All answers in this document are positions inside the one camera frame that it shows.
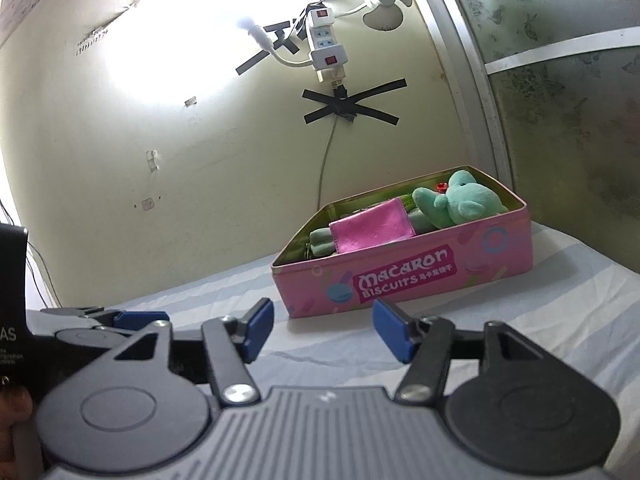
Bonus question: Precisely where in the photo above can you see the mint green pencil pouch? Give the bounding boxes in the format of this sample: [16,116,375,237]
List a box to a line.
[305,209,436,259]

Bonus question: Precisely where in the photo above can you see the magenta wallet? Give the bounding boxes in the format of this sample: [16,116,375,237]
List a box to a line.
[329,197,416,254]

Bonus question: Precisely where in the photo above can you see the teal plush toy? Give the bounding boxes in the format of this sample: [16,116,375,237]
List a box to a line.
[412,170,509,229]

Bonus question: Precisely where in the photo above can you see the person's left hand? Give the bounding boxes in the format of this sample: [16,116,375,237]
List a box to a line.
[0,388,32,479]

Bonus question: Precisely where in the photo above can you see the pink macaron biscuit tin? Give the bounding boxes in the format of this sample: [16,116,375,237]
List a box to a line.
[271,166,533,318]

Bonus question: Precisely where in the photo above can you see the striped blue white bedsheet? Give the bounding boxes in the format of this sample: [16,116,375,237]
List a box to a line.
[121,223,639,479]

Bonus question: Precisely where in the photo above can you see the black tape cross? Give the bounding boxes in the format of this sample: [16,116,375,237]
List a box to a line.
[302,78,407,126]

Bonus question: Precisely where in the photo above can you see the white power strip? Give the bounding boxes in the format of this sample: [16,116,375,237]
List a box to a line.
[240,4,350,86]

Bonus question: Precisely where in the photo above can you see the frosted glass window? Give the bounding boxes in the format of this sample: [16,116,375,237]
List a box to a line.
[424,0,639,269]

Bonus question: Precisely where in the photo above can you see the hanging wall wires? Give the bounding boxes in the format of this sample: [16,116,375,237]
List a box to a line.
[0,199,64,309]

